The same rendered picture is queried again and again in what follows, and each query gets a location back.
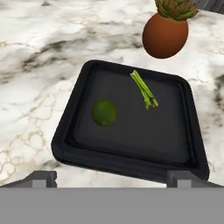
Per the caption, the green lime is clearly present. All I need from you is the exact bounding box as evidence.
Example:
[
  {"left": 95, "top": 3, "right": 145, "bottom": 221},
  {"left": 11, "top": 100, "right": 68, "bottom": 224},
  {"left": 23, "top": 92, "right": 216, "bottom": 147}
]
[{"left": 90, "top": 99, "right": 118, "bottom": 128}]

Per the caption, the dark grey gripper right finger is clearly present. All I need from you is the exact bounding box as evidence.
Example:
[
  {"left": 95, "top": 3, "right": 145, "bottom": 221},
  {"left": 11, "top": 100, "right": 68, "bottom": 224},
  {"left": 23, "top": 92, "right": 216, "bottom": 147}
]
[{"left": 165, "top": 170, "right": 224, "bottom": 189}]

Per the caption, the green succulent plant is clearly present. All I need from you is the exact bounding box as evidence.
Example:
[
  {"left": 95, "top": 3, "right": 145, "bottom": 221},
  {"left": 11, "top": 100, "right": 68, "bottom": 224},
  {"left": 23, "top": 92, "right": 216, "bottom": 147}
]
[{"left": 154, "top": 0, "right": 200, "bottom": 22}]

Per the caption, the black tray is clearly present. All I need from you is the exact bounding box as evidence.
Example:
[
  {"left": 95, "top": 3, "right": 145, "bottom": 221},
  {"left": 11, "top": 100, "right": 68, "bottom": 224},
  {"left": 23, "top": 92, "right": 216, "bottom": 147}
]
[{"left": 50, "top": 59, "right": 211, "bottom": 184}]

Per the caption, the green asparagus bunch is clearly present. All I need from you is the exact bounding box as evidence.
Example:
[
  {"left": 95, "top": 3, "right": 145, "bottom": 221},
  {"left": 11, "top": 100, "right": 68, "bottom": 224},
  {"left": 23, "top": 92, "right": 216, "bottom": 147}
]
[{"left": 129, "top": 69, "right": 159, "bottom": 111}]

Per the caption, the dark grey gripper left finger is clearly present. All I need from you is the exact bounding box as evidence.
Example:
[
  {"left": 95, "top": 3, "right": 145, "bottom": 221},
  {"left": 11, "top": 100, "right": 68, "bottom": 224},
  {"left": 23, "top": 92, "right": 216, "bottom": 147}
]
[{"left": 0, "top": 170, "right": 58, "bottom": 189}]

